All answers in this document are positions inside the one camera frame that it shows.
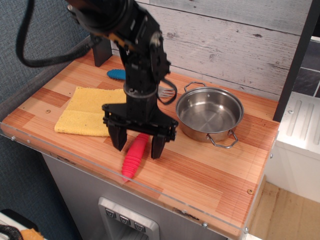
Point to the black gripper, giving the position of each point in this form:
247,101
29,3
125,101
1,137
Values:
141,115

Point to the red handled metal spoon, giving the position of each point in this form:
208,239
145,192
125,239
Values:
134,155

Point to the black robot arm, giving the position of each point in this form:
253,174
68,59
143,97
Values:
140,42

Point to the clear acrylic edge guard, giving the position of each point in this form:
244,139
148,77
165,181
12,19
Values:
185,179

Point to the yellow folded cloth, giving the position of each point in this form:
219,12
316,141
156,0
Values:
84,114

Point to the stainless steel pot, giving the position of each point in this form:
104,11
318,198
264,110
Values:
209,114

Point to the grey toy fridge cabinet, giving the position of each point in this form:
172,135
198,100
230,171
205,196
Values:
81,192

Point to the silver ice dispenser panel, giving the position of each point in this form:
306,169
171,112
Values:
122,223

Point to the orange object bottom left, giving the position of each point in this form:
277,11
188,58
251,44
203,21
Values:
31,234

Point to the white toy sink unit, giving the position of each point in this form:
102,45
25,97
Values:
294,162

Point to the blue handled metal fork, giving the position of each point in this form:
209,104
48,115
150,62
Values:
120,74

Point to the dark grey left post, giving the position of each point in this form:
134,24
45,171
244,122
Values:
102,49

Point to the dark grey post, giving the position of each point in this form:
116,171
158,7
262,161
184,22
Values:
102,49
308,29

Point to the dark grey right post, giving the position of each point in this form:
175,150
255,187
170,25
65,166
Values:
308,29

